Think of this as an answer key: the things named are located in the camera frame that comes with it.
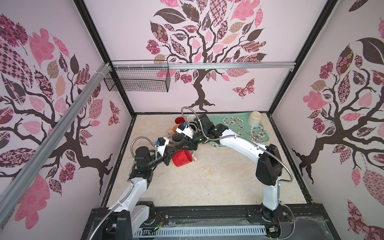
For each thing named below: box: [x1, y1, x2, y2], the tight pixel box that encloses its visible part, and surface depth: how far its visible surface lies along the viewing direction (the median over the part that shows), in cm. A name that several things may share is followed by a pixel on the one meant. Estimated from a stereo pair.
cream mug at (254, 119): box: [247, 111, 262, 128], surface depth 109 cm
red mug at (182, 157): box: [172, 150, 195, 167], surface depth 76 cm
